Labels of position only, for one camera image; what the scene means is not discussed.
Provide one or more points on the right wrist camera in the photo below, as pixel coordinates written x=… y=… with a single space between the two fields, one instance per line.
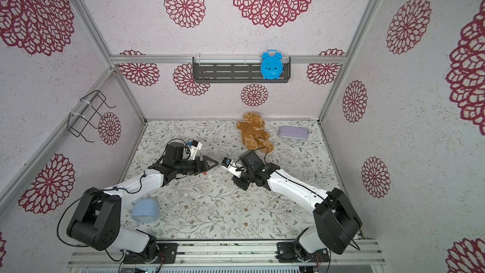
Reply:
x=232 y=166

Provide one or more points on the purple rectangular case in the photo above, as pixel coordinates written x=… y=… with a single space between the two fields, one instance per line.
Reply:
x=293 y=132

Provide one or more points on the brown teddy bear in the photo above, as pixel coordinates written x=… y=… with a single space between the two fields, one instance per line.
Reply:
x=253 y=133

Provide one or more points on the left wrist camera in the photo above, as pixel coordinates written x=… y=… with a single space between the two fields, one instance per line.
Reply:
x=194 y=148

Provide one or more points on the black wire wall basket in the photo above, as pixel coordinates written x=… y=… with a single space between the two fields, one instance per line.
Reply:
x=79 y=121

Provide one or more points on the grey wall shelf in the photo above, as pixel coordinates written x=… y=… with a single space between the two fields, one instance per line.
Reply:
x=205 y=72

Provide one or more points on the light blue cup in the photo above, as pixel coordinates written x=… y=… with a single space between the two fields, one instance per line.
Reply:
x=145 y=210

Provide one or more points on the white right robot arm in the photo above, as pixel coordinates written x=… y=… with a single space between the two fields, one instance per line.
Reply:
x=336 y=222

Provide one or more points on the blue alarm clock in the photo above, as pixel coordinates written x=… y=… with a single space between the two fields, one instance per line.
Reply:
x=271 y=65

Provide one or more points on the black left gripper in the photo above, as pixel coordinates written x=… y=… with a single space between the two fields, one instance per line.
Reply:
x=199 y=169

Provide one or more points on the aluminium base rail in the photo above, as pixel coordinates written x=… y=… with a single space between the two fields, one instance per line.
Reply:
x=235 y=252

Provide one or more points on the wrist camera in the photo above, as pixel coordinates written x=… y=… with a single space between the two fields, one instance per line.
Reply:
x=194 y=148
x=232 y=166

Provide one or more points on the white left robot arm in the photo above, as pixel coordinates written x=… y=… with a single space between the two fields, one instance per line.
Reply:
x=96 y=221

